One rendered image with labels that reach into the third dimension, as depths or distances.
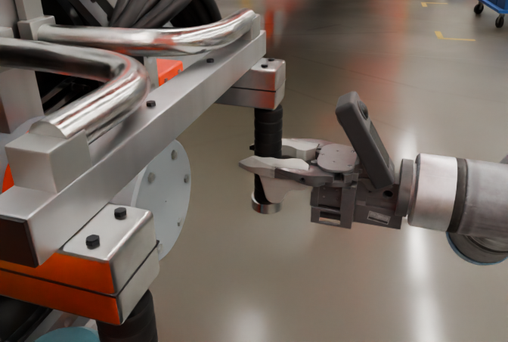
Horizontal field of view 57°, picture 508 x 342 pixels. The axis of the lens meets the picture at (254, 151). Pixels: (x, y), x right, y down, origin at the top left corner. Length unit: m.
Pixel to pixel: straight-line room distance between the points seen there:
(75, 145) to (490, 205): 0.44
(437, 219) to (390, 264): 1.20
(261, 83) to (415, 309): 1.20
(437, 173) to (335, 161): 0.12
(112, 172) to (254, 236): 1.54
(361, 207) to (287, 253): 1.16
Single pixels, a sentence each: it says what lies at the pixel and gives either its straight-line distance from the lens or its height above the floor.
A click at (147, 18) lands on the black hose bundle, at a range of 0.53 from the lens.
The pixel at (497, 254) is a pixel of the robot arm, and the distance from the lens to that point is 0.68.
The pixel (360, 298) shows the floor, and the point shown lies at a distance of 1.62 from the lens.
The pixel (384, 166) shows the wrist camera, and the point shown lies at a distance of 0.56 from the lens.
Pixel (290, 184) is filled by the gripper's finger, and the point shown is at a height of 0.81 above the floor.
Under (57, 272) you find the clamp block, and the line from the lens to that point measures 0.29.
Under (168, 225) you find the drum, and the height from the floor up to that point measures 0.82.
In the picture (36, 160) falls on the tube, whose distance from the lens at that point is 0.26.
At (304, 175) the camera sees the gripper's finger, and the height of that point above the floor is 0.83.
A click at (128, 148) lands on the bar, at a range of 0.31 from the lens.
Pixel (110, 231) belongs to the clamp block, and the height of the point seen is 0.95.
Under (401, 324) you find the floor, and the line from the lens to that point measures 1.57.
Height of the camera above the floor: 1.11
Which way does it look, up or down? 27 degrees down
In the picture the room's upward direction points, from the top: straight up
